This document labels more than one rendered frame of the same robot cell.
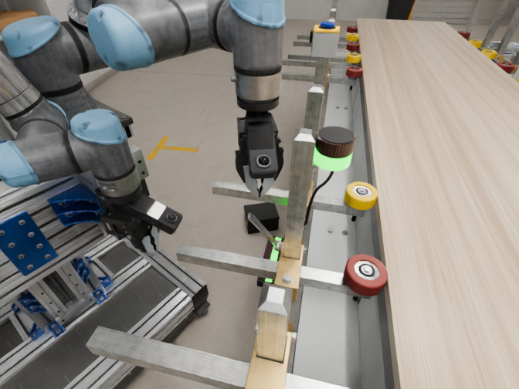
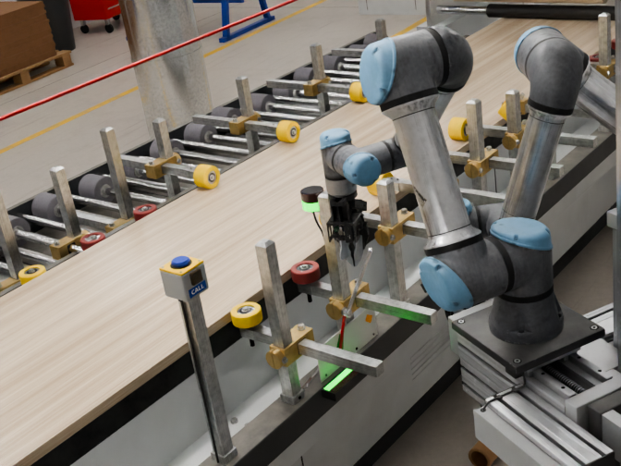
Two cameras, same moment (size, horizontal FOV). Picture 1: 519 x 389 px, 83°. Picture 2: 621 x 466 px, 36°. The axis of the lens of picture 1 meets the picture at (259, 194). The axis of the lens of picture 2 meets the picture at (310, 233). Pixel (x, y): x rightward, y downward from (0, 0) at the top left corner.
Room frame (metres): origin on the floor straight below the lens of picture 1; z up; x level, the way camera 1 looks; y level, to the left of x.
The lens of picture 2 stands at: (2.39, 0.96, 2.10)
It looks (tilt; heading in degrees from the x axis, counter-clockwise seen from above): 25 degrees down; 209
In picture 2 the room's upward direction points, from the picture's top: 9 degrees counter-clockwise
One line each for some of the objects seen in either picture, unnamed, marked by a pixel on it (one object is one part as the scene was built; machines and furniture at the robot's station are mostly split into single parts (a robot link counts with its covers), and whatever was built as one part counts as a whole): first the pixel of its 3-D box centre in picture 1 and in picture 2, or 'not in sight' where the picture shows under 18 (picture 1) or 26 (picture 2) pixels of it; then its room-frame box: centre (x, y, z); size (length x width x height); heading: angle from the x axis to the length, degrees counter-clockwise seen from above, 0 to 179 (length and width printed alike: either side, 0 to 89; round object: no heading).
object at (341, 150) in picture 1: (335, 141); (312, 193); (0.41, -0.12, 1.16); 0.06 x 0.06 x 0.02
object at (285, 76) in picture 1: (314, 78); not in sight; (1.61, -0.30, 0.84); 0.43 x 0.03 x 0.04; 77
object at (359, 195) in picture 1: (357, 205); (249, 326); (0.59, -0.27, 0.85); 0.08 x 0.08 x 0.11
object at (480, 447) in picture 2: not in sight; (500, 434); (-0.14, 0.16, 0.04); 0.30 x 0.08 x 0.08; 167
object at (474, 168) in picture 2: not in sight; (481, 163); (-0.34, 0.10, 0.95); 0.13 x 0.06 x 0.05; 167
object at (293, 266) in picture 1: (290, 266); (347, 300); (0.39, -0.07, 0.85); 0.13 x 0.06 x 0.05; 167
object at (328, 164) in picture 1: (332, 154); (313, 202); (0.41, -0.12, 1.14); 0.06 x 0.06 x 0.02
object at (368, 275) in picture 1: (361, 284); (307, 283); (0.34, -0.21, 0.85); 0.08 x 0.08 x 0.11
